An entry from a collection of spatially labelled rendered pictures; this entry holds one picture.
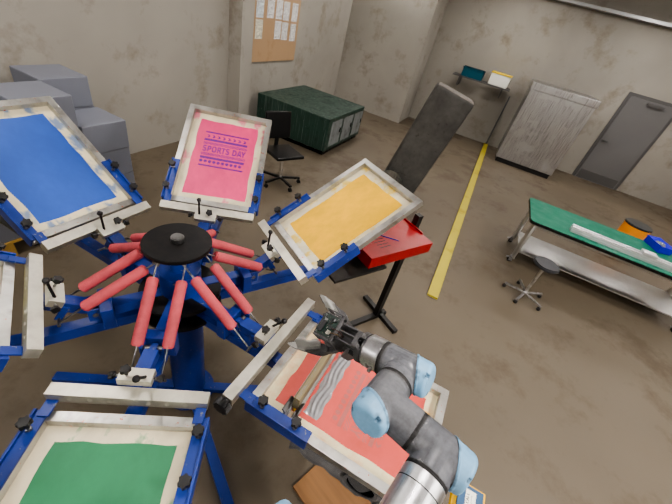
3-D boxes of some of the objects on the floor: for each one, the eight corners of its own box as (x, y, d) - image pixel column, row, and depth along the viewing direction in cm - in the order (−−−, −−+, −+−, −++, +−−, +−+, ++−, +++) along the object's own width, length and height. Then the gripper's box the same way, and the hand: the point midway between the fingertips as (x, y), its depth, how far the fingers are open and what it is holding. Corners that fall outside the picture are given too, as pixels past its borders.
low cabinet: (299, 115, 796) (303, 84, 755) (357, 137, 760) (365, 106, 719) (254, 128, 662) (257, 92, 622) (323, 156, 626) (330, 120, 586)
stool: (540, 293, 426) (566, 262, 395) (538, 316, 389) (567, 283, 357) (503, 275, 441) (526, 244, 409) (498, 295, 403) (522, 262, 371)
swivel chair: (305, 182, 526) (316, 120, 468) (286, 197, 477) (296, 129, 419) (271, 168, 537) (278, 106, 479) (249, 181, 488) (253, 113, 430)
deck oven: (546, 168, 914) (593, 96, 802) (549, 180, 827) (602, 102, 715) (494, 149, 947) (532, 78, 835) (492, 159, 861) (533, 81, 749)
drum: (597, 244, 587) (623, 214, 550) (621, 253, 579) (648, 224, 542) (602, 255, 557) (629, 224, 520) (627, 265, 549) (657, 234, 512)
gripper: (382, 302, 75) (316, 275, 86) (336, 381, 68) (270, 341, 79) (389, 319, 82) (327, 292, 92) (348, 393, 74) (286, 354, 85)
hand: (305, 319), depth 88 cm, fingers open, 14 cm apart
